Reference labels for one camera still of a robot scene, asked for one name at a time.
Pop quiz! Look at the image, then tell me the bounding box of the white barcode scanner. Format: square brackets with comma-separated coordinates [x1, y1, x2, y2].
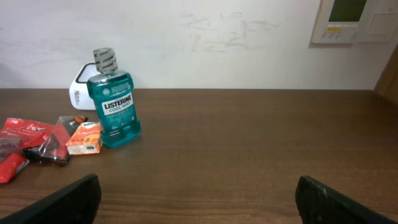
[69, 63, 99, 110]

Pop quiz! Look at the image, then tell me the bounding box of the beige wall control panel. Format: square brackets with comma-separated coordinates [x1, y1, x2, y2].
[311, 0, 397, 44]

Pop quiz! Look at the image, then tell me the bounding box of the black red triangular packet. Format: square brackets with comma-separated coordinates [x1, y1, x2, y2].
[23, 116, 88, 166]

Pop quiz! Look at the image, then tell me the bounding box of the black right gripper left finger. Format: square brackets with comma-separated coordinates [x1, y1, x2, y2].
[1, 174, 101, 224]

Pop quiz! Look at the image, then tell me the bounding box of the green Listerine mouthwash bottle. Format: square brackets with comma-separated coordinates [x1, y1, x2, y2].
[86, 47, 141, 148]

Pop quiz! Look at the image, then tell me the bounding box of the red snack bag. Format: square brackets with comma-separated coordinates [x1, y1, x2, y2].
[1, 118, 54, 184]

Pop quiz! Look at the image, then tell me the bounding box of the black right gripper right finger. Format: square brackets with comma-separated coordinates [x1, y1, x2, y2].
[295, 175, 397, 224]

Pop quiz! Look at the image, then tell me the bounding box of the small orange snack box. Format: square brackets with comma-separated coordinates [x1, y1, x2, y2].
[66, 122, 103, 155]

